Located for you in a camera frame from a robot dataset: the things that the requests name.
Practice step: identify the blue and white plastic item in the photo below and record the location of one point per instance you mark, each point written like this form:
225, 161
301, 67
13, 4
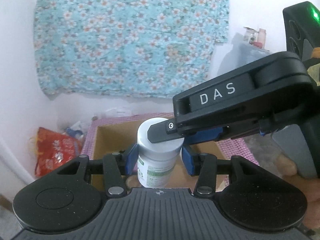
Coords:
73, 131

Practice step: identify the purple checked tablecloth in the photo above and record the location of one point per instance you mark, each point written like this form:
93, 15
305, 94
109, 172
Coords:
235, 147

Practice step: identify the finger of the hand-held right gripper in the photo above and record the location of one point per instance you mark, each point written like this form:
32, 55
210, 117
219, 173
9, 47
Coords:
205, 135
160, 132

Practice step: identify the white board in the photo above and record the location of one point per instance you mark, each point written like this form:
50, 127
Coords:
10, 175

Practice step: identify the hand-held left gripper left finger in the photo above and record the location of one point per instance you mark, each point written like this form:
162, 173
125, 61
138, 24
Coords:
131, 160

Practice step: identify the turquoise floral cloth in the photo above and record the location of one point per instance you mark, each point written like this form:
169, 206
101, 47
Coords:
125, 42

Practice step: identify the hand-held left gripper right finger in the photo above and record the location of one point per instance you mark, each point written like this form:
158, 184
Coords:
187, 161

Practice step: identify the small pink bottle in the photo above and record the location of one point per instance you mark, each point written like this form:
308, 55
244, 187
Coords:
261, 38

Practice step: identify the brown cardboard box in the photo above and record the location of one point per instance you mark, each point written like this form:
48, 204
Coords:
112, 135

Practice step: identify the person's right hand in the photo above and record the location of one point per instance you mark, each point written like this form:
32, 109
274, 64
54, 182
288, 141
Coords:
287, 167

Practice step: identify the small glass jar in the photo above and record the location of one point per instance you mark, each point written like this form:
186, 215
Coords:
250, 36

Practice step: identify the red printed bag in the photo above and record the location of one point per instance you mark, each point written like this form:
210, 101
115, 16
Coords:
55, 152

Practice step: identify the white pill bottle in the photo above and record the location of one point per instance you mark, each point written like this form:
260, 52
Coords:
155, 170

